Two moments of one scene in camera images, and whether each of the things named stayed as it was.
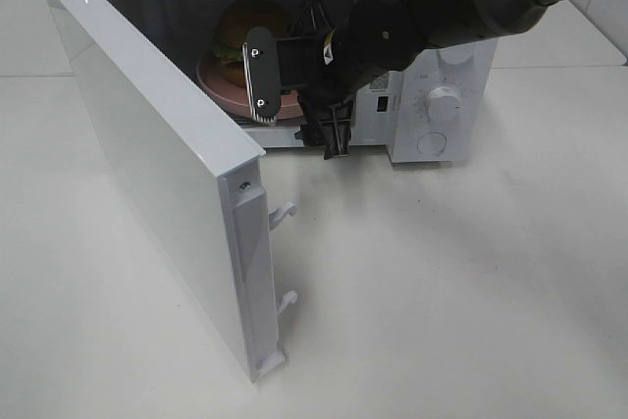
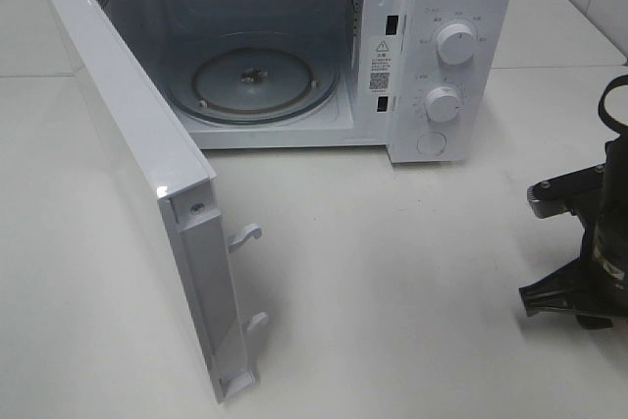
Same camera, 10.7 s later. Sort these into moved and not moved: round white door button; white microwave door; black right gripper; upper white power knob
Moved: white microwave door; black right gripper
Not moved: upper white power knob; round white door button
